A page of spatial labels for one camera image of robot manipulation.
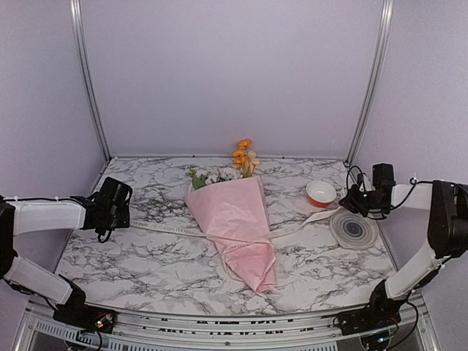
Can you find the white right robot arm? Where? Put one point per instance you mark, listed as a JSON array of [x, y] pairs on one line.
[[446, 236]]

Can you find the peach flower long green stem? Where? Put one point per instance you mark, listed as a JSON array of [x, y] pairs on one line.
[[253, 163]]

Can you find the orange flower stem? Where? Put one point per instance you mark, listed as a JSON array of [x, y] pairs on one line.
[[241, 158]]

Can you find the aluminium frame post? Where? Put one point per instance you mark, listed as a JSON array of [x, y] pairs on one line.
[[85, 69], [381, 47]]

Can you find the aluminium frame left post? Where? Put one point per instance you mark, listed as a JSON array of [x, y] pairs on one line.
[[85, 69]]

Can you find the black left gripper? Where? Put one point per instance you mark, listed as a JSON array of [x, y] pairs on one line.
[[125, 219]]

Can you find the pink wrapping paper sheet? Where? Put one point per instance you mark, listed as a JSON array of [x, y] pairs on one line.
[[233, 215]]

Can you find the cream ribbon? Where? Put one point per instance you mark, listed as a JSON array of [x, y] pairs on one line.
[[175, 230]]

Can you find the aluminium front rail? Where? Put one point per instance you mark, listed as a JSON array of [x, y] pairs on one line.
[[322, 330]]

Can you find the aluminium frame right post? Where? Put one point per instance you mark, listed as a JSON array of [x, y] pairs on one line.
[[381, 47]]

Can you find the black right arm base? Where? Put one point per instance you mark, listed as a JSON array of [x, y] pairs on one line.
[[377, 313]]

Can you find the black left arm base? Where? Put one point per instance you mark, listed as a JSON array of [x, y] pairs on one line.
[[86, 318]]

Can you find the grey swirl ceramic plate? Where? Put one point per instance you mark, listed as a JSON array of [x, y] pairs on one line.
[[353, 231]]

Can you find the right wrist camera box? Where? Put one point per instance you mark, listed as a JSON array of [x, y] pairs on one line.
[[383, 176]]

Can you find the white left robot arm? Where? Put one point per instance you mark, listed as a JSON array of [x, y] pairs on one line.
[[34, 231]]

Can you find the orange bowl white inside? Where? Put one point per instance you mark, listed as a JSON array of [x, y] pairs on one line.
[[320, 194]]

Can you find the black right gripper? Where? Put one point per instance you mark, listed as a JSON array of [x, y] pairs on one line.
[[349, 202]]

